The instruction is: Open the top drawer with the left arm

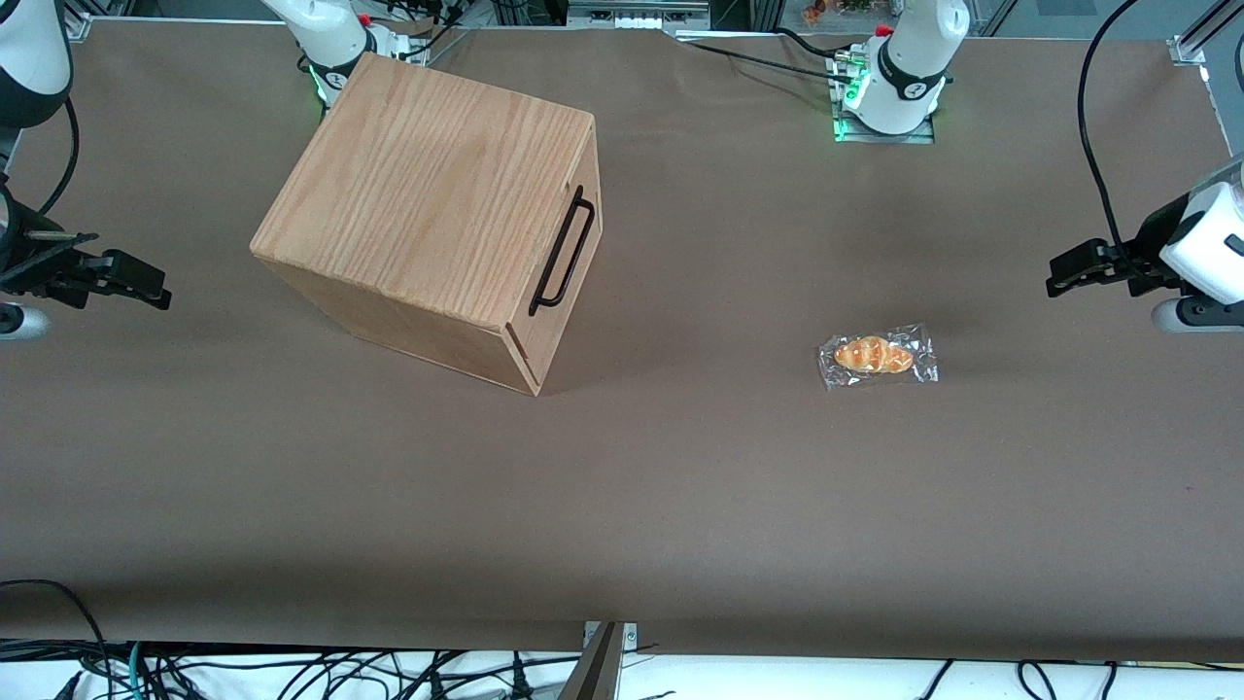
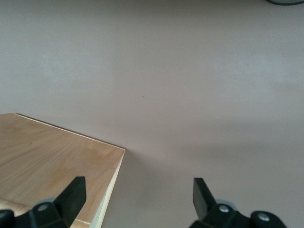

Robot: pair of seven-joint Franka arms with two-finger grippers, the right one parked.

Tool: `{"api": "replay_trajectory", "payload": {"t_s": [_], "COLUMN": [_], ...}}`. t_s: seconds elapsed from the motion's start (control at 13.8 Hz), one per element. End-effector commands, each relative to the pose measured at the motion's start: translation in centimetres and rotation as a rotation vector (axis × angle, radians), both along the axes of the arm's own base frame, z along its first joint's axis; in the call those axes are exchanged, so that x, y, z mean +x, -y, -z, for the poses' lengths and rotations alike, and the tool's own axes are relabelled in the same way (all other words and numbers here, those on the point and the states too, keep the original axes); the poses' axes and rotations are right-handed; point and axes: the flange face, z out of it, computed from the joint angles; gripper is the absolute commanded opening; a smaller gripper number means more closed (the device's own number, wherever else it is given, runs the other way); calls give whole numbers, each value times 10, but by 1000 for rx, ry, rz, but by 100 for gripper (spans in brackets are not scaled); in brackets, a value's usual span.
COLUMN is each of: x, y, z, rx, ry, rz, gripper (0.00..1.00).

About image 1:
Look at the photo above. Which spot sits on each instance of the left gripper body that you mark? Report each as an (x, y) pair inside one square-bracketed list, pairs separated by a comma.
[(1153, 241)]

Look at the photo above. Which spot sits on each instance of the aluminium frame profile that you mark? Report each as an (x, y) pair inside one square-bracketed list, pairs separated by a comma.
[(1200, 34)]

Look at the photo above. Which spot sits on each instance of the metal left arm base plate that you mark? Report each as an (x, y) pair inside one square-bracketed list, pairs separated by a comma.
[(918, 136)]

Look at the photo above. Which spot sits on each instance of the plastic wrapped bread roll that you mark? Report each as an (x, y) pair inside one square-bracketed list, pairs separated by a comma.
[(875, 355)]

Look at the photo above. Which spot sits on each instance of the metal table edge bracket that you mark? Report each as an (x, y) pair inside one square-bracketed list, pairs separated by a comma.
[(629, 634)]

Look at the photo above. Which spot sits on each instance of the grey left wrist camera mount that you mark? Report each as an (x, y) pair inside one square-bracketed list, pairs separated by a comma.
[(1195, 314)]

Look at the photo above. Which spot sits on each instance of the wooden drawer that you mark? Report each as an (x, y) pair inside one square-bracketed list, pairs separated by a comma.
[(582, 158)]

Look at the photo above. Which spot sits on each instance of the wooden drawer cabinet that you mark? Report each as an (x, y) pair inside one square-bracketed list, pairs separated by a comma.
[(428, 185)]

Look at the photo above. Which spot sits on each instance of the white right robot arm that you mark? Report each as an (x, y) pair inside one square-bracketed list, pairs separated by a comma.
[(29, 49)]

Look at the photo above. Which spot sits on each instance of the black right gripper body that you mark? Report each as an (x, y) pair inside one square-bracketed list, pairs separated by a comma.
[(21, 264)]

